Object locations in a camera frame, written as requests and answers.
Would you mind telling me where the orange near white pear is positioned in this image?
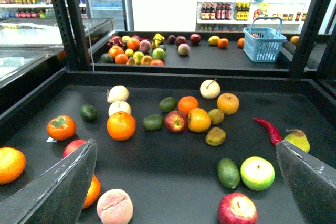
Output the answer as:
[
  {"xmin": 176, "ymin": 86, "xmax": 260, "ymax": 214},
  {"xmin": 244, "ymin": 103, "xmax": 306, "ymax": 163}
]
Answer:
[{"xmin": 178, "ymin": 96, "xmax": 198, "ymax": 116}]

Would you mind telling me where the pink peach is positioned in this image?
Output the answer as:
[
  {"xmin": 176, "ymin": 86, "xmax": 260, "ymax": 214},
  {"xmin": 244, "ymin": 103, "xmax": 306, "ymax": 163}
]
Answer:
[{"xmin": 97, "ymin": 189, "xmax": 133, "ymax": 224}]

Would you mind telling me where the small olive green fruit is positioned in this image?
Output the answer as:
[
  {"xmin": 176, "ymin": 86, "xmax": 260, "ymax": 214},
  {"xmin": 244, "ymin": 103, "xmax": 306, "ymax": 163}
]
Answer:
[{"xmin": 208, "ymin": 109, "xmax": 225, "ymax": 125}]

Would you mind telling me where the green avocado lime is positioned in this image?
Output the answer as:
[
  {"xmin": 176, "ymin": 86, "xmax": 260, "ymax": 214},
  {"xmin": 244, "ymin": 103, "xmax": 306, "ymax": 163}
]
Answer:
[{"xmin": 217, "ymin": 158, "xmax": 240, "ymax": 189}]

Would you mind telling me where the dark green avocado left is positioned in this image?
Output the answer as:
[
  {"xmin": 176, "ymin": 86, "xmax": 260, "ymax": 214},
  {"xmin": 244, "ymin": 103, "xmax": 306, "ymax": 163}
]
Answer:
[{"xmin": 80, "ymin": 104, "xmax": 98, "ymax": 122}]

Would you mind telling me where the orange persimmon fruit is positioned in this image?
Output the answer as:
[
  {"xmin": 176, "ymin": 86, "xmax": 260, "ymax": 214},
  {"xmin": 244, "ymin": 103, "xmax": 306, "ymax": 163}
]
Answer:
[{"xmin": 188, "ymin": 108, "xmax": 211, "ymax": 133}]

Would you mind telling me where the green avocado middle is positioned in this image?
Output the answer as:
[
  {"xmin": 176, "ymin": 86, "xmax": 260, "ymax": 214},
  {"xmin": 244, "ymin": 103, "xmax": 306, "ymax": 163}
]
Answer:
[{"xmin": 143, "ymin": 114, "xmax": 164, "ymax": 131}]

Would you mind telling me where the bright green apple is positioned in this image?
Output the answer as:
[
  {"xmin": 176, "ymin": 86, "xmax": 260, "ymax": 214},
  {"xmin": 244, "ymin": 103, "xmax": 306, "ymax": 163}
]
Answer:
[{"xmin": 240, "ymin": 156, "xmax": 275, "ymax": 191}]

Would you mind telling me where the orange tomato persimmon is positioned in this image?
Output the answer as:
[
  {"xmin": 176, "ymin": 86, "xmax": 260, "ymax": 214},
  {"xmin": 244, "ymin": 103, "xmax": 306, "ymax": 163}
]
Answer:
[{"xmin": 47, "ymin": 115, "xmax": 77, "ymax": 141}]

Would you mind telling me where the small blue basket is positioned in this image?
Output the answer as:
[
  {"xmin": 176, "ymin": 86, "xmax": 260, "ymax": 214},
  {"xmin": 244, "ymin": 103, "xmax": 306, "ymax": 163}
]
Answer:
[{"xmin": 243, "ymin": 17, "xmax": 287, "ymax": 63}]

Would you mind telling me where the large orange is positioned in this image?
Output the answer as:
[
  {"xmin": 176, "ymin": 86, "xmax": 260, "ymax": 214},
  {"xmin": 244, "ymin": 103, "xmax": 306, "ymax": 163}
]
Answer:
[{"xmin": 106, "ymin": 111, "xmax": 136, "ymax": 141}]

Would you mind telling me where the red chili pepper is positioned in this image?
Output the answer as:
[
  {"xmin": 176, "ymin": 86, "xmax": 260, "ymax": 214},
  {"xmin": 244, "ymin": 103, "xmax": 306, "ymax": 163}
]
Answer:
[{"xmin": 253, "ymin": 118, "xmax": 282, "ymax": 146}]

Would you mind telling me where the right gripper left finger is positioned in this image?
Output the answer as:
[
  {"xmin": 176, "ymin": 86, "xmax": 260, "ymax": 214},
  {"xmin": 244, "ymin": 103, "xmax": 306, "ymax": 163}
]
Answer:
[{"xmin": 1, "ymin": 139, "xmax": 97, "ymax": 223}]

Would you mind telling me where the yellow orange apple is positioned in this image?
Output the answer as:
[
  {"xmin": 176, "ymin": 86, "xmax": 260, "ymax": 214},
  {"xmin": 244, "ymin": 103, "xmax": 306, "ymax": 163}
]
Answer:
[{"xmin": 217, "ymin": 93, "xmax": 239, "ymax": 115}]

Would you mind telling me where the red apple left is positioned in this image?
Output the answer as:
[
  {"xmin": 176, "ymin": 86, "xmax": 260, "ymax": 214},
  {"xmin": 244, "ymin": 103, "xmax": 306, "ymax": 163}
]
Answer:
[{"xmin": 63, "ymin": 140, "xmax": 86, "ymax": 157}]

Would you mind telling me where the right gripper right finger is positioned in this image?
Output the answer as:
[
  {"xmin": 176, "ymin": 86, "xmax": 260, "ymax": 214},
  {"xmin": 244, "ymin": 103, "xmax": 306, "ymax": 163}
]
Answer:
[{"xmin": 276, "ymin": 140, "xmax": 335, "ymax": 223}]

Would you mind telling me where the glass top freezer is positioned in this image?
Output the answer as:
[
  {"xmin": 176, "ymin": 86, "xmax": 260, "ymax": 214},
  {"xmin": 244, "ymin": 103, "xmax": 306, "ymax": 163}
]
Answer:
[{"xmin": 1, "ymin": 18, "xmax": 117, "ymax": 87}]

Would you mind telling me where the black metal display shelf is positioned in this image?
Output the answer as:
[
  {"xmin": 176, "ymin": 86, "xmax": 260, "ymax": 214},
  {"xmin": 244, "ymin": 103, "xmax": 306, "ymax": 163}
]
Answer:
[{"xmin": 0, "ymin": 0, "xmax": 336, "ymax": 224}]

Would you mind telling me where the red yellow apple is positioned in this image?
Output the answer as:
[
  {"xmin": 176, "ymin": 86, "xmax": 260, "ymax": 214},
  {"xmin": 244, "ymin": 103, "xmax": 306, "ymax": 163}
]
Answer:
[{"xmin": 164, "ymin": 110, "xmax": 188, "ymax": 133}]

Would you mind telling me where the large white pear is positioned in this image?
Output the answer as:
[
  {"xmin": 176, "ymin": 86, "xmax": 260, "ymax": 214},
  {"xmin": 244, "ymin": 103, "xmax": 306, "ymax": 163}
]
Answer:
[{"xmin": 107, "ymin": 85, "xmax": 129, "ymax": 103}]

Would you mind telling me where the orange at left edge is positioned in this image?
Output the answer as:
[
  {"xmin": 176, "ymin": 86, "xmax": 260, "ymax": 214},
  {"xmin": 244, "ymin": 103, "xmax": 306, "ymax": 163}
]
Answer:
[{"xmin": 0, "ymin": 147, "xmax": 26, "ymax": 185}]

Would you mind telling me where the yellow green pear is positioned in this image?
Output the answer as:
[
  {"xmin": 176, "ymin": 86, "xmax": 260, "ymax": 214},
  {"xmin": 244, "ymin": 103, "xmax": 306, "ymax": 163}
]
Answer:
[{"xmin": 284, "ymin": 129, "xmax": 311, "ymax": 153}]

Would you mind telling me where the orange front left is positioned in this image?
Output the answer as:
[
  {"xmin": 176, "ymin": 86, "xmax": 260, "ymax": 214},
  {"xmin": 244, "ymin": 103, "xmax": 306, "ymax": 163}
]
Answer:
[{"xmin": 82, "ymin": 175, "xmax": 101, "ymax": 209}]

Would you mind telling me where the red apple front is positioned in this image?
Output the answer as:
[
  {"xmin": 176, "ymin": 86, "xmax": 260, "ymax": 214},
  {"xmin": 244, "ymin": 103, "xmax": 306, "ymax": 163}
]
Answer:
[{"xmin": 217, "ymin": 193, "xmax": 258, "ymax": 224}]

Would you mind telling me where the white pear with stem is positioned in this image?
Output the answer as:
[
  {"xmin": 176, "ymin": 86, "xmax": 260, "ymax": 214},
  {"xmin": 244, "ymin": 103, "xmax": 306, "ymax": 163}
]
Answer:
[{"xmin": 199, "ymin": 79, "xmax": 221, "ymax": 100}]

